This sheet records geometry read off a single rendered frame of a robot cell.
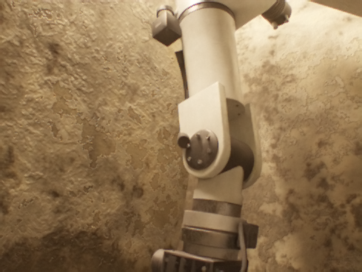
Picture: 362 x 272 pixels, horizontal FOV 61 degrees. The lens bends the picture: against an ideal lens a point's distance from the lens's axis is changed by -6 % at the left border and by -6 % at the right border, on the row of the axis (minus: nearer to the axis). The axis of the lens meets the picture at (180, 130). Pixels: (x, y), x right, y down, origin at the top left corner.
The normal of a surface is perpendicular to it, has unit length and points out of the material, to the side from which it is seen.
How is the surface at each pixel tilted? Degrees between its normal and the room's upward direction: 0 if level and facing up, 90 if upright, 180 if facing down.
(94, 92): 90
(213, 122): 90
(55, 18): 90
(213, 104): 90
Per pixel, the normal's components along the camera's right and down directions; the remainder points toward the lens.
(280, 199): -0.64, -0.32
